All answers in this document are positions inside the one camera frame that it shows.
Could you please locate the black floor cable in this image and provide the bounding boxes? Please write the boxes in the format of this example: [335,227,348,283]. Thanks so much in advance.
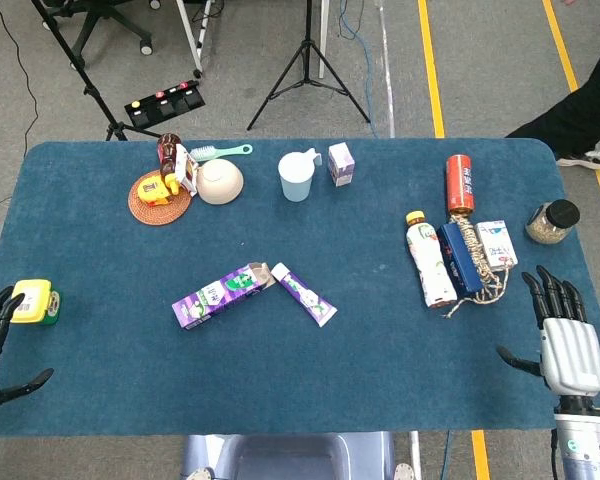
[0,0,40,225]

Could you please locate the white metal frame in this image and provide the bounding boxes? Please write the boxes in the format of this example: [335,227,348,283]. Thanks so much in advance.
[175,0,214,79]

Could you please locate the brown bottle yellow cap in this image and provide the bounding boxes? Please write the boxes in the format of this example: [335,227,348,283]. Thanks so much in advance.
[156,132,183,195]

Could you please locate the black tripod stand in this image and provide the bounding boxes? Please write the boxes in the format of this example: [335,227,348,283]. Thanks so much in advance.
[246,0,372,132]

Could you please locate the yellow green lidded box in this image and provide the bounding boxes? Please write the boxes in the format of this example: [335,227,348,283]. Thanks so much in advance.
[7,278,64,327]

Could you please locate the twine rope bundle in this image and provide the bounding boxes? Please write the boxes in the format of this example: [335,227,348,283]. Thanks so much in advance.
[442,212,511,320]

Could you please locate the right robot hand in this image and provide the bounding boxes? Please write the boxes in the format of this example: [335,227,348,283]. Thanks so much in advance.
[496,265,600,400]

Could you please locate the blue grey robot torso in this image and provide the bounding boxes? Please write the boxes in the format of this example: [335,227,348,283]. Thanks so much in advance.
[180,432,424,480]

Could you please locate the white blue milk carton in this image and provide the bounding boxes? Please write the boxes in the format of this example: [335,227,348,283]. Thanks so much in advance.
[474,219,520,273]

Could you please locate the black foot pedal board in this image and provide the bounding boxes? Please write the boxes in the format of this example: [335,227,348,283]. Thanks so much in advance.
[124,79,207,128]

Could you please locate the blue felt table cover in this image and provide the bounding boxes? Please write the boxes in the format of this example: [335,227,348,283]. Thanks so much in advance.
[0,138,600,439]

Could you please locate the beige bowl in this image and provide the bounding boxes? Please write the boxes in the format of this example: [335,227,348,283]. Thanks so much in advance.
[197,159,245,206]

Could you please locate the purple toothpaste tube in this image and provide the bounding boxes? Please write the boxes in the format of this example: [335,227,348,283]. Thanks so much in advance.
[271,262,338,328]

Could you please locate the white bottle yellow cap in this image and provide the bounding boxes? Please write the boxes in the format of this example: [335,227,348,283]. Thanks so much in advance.
[405,210,458,308]

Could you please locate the purple toothpaste box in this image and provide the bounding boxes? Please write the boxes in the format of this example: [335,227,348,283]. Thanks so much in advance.
[171,261,277,331]

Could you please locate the round woven coaster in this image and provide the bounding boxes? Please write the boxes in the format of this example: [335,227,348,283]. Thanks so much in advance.
[127,169,195,227]

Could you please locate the white upright pole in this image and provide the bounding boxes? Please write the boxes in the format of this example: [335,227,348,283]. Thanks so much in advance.
[318,0,330,80]

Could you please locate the glass jar black lid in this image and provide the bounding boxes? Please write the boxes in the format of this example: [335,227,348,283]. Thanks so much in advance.
[524,199,581,246]

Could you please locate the red orange drink can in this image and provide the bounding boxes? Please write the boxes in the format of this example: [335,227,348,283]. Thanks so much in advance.
[446,154,476,216]

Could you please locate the blue floor cable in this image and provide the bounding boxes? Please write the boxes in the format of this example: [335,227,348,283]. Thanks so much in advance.
[337,0,381,139]

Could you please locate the white snack packet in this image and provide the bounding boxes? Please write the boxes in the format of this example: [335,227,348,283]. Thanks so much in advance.
[173,144,201,198]

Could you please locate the light blue plastic cup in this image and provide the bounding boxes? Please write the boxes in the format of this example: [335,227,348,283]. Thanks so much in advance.
[278,147,323,203]

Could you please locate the black office chair base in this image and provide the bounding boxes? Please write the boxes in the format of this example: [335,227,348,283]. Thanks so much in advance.
[39,0,162,70]

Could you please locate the purple white drink carton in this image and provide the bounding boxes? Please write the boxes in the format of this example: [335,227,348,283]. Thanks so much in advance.
[327,142,356,188]

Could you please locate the person leg black trousers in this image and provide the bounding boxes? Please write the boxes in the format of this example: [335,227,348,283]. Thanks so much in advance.
[504,9,600,156]

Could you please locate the grey white sneaker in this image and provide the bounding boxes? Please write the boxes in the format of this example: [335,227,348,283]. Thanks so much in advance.
[555,144,600,171]

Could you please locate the green hair brush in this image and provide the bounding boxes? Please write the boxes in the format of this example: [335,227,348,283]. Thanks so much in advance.
[189,143,254,162]

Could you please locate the black light stand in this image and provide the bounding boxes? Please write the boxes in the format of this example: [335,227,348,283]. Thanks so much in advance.
[29,0,161,142]

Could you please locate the dark blue rectangular box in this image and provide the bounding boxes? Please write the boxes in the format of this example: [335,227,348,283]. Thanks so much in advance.
[436,221,484,297]

